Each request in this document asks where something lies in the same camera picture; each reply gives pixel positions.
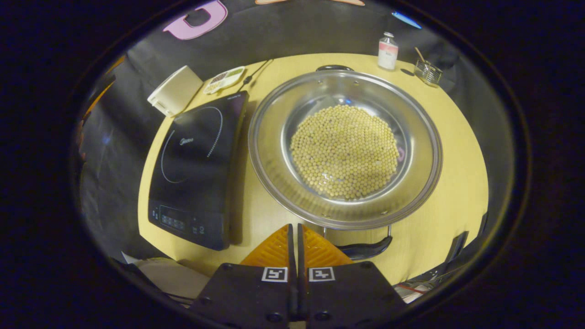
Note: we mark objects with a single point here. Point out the white divided plate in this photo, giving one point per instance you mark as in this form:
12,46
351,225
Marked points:
224,84

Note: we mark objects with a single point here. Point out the stainless steel pot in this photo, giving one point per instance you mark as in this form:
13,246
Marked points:
274,169

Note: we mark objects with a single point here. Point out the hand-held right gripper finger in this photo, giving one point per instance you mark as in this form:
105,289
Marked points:
290,256
300,256

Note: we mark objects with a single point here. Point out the small pile of soybeans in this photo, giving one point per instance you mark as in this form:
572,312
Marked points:
212,87

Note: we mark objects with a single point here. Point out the white toaster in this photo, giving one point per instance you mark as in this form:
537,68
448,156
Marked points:
176,91

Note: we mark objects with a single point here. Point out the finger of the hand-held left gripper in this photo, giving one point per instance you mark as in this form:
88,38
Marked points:
103,89

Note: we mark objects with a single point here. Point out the black induction cooktop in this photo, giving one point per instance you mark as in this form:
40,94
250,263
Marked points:
196,173

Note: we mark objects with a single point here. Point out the pile of soybeans in pot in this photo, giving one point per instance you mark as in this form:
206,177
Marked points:
345,153

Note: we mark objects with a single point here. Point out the pile of red beans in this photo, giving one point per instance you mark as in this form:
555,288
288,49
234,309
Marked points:
219,76

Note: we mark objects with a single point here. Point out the black metal frame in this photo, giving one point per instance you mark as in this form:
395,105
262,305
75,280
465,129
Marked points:
459,246

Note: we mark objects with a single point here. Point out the pile of green beans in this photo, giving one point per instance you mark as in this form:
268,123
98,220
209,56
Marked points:
235,72

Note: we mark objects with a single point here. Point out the clear bottle with pink label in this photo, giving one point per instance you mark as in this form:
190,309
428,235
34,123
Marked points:
387,55

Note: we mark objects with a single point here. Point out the thin wooden stick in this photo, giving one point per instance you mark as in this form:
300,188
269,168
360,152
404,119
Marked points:
419,55

